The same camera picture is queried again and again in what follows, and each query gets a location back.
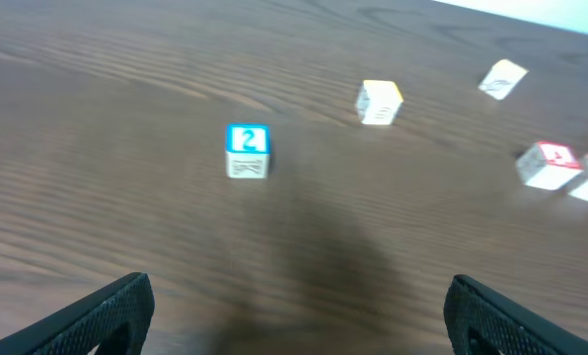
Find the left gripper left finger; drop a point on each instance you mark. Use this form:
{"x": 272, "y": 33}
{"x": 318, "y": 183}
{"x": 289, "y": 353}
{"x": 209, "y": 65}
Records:
{"x": 113, "y": 320}

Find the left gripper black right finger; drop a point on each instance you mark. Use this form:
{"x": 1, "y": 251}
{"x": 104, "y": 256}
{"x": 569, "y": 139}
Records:
{"x": 481, "y": 321}

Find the red letter A block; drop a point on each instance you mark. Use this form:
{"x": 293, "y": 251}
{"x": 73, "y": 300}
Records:
{"x": 548, "y": 165}

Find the blue number 2 block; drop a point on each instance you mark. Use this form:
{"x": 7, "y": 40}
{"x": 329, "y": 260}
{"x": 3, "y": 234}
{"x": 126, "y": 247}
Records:
{"x": 247, "y": 148}

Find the yellow block left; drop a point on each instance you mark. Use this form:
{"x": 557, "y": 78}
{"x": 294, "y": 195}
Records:
{"x": 378, "y": 102}

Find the yellow block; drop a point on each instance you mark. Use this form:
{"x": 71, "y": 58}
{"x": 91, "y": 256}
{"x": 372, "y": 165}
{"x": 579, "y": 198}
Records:
{"x": 378, "y": 102}
{"x": 502, "y": 78}

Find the yellow block far centre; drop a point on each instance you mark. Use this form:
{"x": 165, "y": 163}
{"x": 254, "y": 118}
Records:
{"x": 502, "y": 78}

